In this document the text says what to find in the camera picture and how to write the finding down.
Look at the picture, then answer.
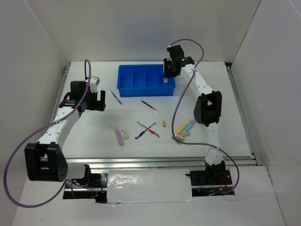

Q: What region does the blue pen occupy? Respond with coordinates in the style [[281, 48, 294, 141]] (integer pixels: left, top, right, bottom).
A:
[[109, 89, 122, 105]]

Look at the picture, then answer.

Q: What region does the blue pen crossed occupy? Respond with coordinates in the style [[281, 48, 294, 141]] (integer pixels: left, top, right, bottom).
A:
[[135, 123, 156, 139]]

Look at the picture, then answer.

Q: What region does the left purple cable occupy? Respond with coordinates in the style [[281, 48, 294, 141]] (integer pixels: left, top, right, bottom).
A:
[[4, 59, 92, 208]]

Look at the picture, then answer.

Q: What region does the red pen upper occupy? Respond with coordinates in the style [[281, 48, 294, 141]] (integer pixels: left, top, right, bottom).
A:
[[141, 100, 160, 113]]

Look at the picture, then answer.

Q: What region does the red pen crossed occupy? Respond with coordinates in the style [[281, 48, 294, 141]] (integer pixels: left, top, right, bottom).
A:
[[137, 121, 160, 138]]

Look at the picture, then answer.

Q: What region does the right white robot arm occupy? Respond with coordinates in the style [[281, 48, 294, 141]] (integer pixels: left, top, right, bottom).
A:
[[164, 45, 226, 185]]

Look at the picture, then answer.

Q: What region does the aluminium frame rail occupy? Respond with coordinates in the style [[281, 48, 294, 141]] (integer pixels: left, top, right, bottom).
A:
[[65, 154, 261, 170]]

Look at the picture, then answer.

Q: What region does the yellow highlighter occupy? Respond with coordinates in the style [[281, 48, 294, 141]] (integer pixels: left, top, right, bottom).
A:
[[176, 119, 191, 134]]

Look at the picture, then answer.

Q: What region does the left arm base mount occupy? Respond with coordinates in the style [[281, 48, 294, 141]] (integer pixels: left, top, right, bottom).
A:
[[63, 173, 108, 203]]

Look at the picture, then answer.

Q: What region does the white red eraser pack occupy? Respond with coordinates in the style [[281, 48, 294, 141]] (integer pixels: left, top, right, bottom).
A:
[[120, 129, 129, 140]]

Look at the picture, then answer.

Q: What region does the white foil cover sheet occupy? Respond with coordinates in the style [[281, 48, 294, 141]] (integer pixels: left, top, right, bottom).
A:
[[107, 169, 192, 203]]

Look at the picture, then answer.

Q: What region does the grey white eraser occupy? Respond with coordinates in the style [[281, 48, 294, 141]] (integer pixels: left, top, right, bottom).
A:
[[181, 131, 190, 137]]

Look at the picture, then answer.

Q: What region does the blue highlighter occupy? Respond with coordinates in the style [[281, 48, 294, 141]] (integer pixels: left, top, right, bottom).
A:
[[185, 119, 196, 132]]

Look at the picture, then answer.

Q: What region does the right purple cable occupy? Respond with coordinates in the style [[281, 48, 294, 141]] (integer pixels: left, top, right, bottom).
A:
[[168, 39, 241, 194]]

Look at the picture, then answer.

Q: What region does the blue compartment tray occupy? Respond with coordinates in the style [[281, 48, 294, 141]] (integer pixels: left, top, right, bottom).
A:
[[117, 64, 175, 97]]

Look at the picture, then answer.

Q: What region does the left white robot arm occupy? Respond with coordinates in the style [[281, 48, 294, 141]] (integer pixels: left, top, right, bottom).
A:
[[24, 77, 105, 188]]

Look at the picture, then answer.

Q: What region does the purple cable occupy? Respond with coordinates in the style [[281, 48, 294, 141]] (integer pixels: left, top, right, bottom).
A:
[[168, 39, 241, 194], [4, 59, 92, 208]]

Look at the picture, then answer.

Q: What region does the purple highlighter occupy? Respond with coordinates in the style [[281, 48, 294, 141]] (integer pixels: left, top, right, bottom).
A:
[[114, 127, 124, 146]]

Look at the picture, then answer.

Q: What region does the pink eraser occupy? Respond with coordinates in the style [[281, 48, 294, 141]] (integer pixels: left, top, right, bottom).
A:
[[175, 134, 185, 142]]

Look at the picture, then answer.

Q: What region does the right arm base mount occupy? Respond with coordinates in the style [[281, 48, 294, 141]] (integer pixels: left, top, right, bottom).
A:
[[185, 170, 235, 197]]

